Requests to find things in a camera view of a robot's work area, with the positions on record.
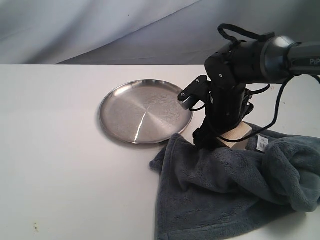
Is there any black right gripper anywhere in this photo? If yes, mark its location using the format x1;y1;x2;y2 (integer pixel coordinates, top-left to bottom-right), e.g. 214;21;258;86
192;47;255;151

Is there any light wooden cube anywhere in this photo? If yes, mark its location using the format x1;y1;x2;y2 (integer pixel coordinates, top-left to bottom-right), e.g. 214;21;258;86
217;121;252;150

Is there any grey fleece towel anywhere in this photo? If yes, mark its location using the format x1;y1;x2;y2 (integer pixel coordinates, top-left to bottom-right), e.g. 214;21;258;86
149;130;320;240

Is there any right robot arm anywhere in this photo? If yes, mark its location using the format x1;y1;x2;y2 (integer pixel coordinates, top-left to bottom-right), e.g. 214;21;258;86
192;36;320;150

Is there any round steel plate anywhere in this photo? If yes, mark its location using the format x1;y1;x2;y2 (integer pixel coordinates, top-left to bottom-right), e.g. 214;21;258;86
98;79;193;145

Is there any white backdrop sheet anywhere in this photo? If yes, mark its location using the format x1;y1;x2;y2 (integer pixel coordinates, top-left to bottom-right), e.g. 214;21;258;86
0;0;320;65

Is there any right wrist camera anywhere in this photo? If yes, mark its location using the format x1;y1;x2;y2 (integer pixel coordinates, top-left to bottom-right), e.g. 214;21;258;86
177;75;211;110

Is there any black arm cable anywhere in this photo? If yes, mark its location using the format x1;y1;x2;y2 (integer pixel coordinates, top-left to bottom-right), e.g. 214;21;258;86
187;23;320;136

